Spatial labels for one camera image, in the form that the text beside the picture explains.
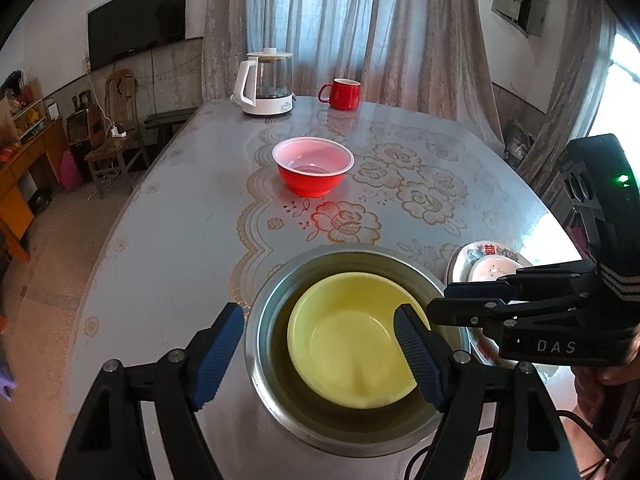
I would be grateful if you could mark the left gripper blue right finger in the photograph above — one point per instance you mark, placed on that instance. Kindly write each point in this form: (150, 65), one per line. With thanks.
(426, 353)

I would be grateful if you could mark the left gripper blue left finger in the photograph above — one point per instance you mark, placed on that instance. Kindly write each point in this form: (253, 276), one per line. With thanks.
(212, 351)

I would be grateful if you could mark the yellow plastic bowl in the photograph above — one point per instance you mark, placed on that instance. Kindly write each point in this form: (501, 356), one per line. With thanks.
(341, 340)

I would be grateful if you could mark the large white floral plate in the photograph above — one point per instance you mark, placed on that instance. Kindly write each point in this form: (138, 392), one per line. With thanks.
(460, 263)

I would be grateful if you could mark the small white plate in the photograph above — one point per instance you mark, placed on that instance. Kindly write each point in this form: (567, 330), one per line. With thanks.
(492, 267)

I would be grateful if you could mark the red plastic bowl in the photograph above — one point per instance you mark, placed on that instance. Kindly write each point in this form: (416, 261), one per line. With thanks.
(312, 167)

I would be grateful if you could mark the stainless steel basin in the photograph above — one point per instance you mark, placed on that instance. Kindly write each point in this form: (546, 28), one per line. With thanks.
(321, 423)

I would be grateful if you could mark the pink plastic container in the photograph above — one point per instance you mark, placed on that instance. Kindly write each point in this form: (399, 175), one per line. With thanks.
(70, 176)

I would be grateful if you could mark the white power strip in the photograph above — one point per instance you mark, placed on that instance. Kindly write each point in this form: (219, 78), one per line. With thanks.
(117, 133)

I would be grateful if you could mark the orange wooden cabinet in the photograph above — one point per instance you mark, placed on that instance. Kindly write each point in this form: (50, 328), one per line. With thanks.
(32, 142)

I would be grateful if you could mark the wooden chair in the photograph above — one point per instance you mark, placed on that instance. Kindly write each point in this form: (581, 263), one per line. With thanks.
(122, 144)

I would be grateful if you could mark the white glass electric kettle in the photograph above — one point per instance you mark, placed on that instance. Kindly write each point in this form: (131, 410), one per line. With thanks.
(264, 83)

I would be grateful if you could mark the right side curtain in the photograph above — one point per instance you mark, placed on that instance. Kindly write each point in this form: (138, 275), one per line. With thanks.
(585, 57)

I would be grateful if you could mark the red mug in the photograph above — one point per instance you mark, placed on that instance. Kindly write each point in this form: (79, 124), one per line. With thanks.
(341, 94)

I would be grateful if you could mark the beige sheer curtain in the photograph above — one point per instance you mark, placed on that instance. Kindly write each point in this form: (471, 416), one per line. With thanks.
(423, 55)

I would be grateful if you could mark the wall electrical box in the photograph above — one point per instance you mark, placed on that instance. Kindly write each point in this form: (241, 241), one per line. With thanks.
(528, 16)

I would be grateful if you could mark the black wall television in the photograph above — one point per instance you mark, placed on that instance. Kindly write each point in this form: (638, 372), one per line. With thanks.
(121, 28)

